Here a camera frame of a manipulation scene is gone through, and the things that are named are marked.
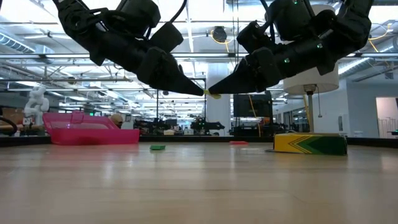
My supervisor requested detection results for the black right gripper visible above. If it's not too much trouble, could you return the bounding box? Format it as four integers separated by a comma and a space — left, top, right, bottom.
208, 21, 327, 94

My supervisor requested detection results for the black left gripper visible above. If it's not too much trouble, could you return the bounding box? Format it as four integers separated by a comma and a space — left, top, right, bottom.
96, 22, 205, 96

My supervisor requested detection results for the small yellow eraser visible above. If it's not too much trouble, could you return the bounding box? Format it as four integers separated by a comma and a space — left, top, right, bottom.
203, 89, 222, 100

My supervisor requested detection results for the yellow green crayon box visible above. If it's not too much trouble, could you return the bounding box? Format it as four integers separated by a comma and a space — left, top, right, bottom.
273, 133, 348, 157

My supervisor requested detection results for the pink plastic pencil case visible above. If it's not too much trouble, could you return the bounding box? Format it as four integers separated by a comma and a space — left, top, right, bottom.
42, 111, 141, 146

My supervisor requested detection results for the black monitor screen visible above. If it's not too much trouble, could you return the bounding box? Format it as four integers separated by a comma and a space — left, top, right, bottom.
233, 94, 274, 119

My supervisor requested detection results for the white round pillar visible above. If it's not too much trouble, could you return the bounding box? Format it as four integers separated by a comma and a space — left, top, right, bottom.
206, 63, 232, 137

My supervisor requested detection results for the white shade table lamp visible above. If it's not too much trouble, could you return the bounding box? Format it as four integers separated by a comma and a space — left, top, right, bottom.
283, 4, 340, 134

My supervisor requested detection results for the brown cardboard box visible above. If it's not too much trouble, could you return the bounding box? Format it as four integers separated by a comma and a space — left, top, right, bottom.
0, 107, 25, 125

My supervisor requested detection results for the black metal frame rig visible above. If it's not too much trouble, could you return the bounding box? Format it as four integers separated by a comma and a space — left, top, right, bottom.
156, 77, 207, 125

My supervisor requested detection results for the black ceiling cable reel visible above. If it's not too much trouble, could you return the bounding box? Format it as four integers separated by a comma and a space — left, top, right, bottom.
211, 26, 229, 44

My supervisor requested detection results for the black aluminium table frame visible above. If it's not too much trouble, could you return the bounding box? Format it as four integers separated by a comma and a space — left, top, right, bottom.
0, 136, 398, 149

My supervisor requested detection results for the black curved hose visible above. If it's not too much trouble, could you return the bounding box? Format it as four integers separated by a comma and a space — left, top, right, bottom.
0, 116, 19, 137

